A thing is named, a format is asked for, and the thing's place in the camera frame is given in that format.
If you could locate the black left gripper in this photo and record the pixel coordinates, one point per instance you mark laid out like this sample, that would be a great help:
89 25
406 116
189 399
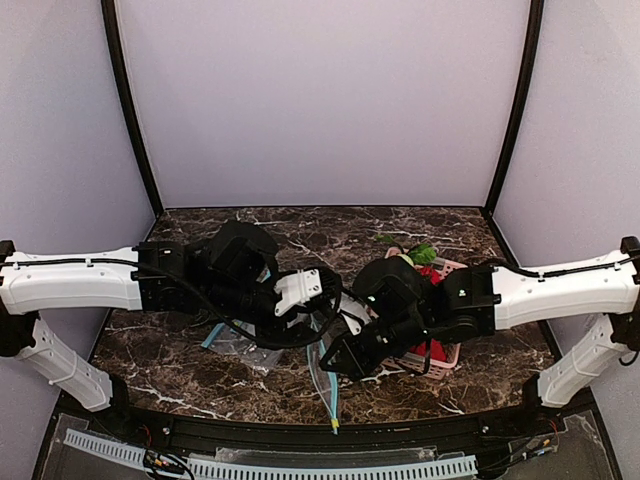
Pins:
298 320

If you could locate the black frame post right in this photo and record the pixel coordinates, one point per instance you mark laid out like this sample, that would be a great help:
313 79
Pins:
526 69

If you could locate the green leaf sprig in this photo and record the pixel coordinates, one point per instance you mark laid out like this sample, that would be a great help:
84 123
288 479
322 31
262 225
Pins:
421 254

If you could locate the red tomato toy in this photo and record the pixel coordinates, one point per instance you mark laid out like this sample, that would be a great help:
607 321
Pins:
431 274

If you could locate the black frame post left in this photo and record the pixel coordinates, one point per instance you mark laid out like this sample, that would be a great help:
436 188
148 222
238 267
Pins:
127 105

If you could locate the black frame post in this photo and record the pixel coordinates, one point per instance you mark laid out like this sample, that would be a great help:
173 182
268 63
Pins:
526 69
127 105

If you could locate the clear zip bag blue zipper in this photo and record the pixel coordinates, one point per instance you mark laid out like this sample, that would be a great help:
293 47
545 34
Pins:
326 383

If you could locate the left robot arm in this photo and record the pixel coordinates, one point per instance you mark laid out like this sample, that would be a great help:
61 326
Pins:
234 275

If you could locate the pink plastic basket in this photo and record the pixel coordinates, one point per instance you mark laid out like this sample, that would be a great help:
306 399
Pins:
421 366

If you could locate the black front rail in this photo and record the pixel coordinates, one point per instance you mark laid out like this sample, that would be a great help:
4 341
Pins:
463 433

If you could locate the pink red fruit toy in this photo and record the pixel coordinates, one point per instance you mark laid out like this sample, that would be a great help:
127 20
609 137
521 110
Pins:
433 350

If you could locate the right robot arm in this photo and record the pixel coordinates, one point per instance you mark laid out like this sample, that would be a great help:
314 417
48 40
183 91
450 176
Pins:
481 300

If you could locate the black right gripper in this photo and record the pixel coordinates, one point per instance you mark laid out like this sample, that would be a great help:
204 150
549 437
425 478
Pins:
367 342

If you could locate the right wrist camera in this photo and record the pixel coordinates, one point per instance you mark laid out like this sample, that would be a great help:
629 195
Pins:
354 313

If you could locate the white slotted cable duct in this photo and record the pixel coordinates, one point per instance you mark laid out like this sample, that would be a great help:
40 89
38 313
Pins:
229 463

